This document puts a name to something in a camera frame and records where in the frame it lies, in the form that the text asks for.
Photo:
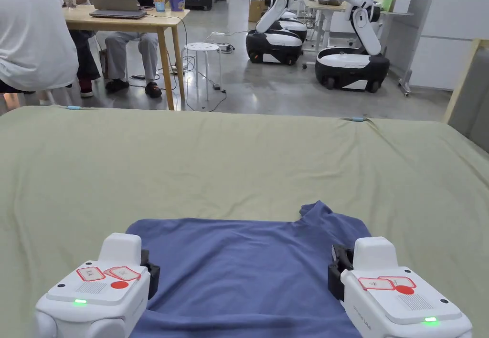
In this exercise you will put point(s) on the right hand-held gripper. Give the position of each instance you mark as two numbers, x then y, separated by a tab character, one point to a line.
389	315

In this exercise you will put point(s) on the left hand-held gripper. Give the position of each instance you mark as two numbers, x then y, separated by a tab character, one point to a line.
91	315

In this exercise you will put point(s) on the blue shirt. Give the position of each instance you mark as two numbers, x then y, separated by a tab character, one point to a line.
240	269

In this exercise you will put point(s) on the blue sheet clip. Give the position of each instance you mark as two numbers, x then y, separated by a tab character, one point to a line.
73	107
358	119

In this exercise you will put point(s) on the bed with pale green sheet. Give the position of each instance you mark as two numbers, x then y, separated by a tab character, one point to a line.
229	162

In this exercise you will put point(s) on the grey padded headboard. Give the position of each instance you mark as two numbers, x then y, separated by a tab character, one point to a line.
475	97

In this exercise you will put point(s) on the white and black wheeled robot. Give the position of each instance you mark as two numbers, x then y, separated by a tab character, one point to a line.
273	42
351	65
296	25

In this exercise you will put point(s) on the white power strip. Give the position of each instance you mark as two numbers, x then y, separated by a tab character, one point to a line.
217	33

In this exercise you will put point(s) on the brown carton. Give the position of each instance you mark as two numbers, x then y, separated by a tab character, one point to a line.
256	9

